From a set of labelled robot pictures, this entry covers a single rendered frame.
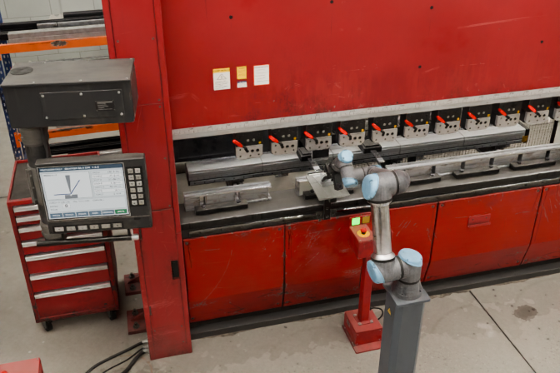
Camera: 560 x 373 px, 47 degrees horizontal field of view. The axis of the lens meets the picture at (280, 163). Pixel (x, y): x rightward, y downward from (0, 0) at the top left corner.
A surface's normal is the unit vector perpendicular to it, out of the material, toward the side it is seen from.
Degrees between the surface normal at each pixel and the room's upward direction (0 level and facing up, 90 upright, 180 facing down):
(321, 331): 0
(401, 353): 90
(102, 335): 0
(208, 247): 90
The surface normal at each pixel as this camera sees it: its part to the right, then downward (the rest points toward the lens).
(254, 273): 0.25, 0.48
